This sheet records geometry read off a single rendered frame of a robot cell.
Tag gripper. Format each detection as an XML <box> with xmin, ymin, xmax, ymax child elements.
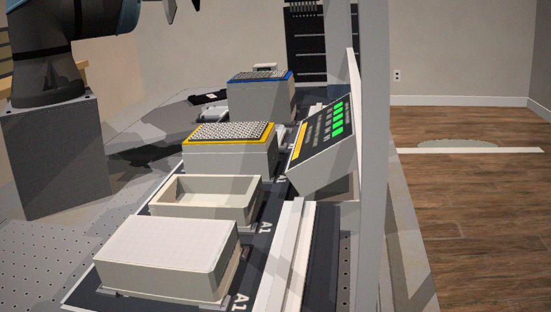
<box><xmin>141</xmin><ymin>0</ymin><xmax>200</xmax><ymax>25</ymax></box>

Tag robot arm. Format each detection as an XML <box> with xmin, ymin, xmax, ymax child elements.
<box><xmin>5</xmin><ymin>0</ymin><xmax>141</xmax><ymax>109</ymax></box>

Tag beige open rectangular reservoir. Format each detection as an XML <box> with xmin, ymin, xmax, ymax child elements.
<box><xmin>148</xmin><ymin>174</ymin><xmax>264</xmax><ymax>229</ymax></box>

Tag grey tip rack with blue rim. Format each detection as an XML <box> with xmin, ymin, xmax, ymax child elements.
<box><xmin>226</xmin><ymin>70</ymin><xmax>296</xmax><ymax>125</ymax></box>

